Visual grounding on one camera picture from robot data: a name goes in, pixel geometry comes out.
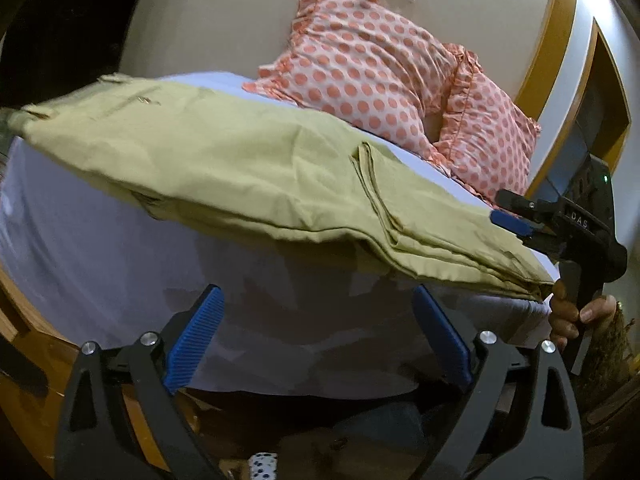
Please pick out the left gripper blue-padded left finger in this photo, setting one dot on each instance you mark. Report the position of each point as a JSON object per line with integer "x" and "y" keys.
{"x": 96, "y": 438}

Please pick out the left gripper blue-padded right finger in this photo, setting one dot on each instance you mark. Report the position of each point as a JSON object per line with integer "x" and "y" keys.
{"x": 516, "y": 416}

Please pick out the olive green pants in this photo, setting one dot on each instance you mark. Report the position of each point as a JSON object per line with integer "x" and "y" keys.
{"x": 301, "y": 182}

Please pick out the person's right hand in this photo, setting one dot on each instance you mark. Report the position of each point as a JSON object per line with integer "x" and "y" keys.
{"x": 564, "y": 316}

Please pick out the lower orange polka dot pillow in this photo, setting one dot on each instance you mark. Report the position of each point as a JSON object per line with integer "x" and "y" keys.
{"x": 486, "y": 139}

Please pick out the orange polka dot pillow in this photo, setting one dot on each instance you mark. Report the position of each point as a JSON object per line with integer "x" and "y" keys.
{"x": 486, "y": 139}
{"x": 368, "y": 66}

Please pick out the black white dotted small object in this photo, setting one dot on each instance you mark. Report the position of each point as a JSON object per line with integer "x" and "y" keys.
{"x": 263, "y": 466}

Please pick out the white bed sheet mattress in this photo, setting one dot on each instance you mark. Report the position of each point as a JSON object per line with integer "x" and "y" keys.
{"x": 99, "y": 268}

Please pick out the upper orange polka dot pillow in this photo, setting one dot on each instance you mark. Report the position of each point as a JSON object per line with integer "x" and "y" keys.
{"x": 368, "y": 66}

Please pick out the wooden bed frame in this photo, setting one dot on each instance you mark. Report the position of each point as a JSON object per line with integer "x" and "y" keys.
{"x": 35, "y": 369}

